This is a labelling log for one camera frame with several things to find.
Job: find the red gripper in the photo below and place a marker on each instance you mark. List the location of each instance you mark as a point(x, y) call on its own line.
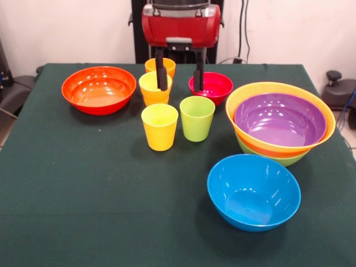
point(180, 25)

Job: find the green cup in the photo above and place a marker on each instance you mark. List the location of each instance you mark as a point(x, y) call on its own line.
point(196, 128)

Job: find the black equipment box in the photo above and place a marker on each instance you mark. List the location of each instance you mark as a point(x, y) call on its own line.
point(4, 72)

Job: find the blue bowl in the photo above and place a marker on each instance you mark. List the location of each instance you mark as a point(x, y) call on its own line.
point(253, 197)

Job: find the yellow-orange cup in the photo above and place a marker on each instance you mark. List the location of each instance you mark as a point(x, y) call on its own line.
point(155, 100)

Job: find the large orange bowl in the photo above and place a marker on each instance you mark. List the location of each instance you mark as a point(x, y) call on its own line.
point(242, 133)

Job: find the yellow cup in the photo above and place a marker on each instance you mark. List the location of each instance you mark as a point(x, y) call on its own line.
point(148, 89)
point(160, 133)

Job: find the green bowl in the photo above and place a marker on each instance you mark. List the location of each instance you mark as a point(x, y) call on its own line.
point(289, 161)

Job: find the purple bowl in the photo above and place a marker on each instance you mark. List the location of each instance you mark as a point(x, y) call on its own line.
point(278, 125)

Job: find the red bowl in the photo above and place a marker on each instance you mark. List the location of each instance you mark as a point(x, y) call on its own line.
point(97, 94)

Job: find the dark green tablecloth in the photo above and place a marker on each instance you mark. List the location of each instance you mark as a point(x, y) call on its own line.
point(111, 208)

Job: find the orange cup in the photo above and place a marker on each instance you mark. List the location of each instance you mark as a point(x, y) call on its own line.
point(150, 66)

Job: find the small pink bowl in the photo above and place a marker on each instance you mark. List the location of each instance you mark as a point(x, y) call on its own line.
point(217, 86)

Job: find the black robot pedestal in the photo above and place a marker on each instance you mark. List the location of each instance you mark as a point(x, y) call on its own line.
point(139, 41)

